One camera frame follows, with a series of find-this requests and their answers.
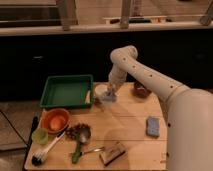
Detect white paper cup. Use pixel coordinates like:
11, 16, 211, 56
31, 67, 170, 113
94, 84, 108, 100

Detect orange bowl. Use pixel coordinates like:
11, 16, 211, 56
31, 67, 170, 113
41, 108, 70, 134

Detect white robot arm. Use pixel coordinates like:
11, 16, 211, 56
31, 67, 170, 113
109, 46, 213, 171

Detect blue sponge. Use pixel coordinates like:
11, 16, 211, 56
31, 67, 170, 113
146, 117, 160, 138

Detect black cable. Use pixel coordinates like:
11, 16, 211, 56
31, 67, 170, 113
0, 109, 31, 148

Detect light blue towel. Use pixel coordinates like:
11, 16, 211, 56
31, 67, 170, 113
100, 91, 117, 102

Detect brown bowl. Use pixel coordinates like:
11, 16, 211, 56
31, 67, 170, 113
133, 81, 151, 98

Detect white handled dish brush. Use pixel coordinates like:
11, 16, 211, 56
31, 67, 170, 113
31, 128, 66, 166

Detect green handled metal scoop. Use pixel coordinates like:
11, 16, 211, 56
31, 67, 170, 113
72, 128, 91, 164

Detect small green cup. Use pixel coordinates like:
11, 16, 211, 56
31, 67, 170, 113
31, 128, 48, 145

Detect silver spoon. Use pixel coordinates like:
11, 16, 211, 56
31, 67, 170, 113
68, 146, 106, 157

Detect green plastic tray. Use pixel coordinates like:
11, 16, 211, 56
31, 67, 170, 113
40, 75, 94, 109

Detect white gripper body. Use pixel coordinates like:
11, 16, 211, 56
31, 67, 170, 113
107, 68, 126, 95

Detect wooden block brush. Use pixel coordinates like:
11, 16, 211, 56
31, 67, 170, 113
99, 142, 126, 166

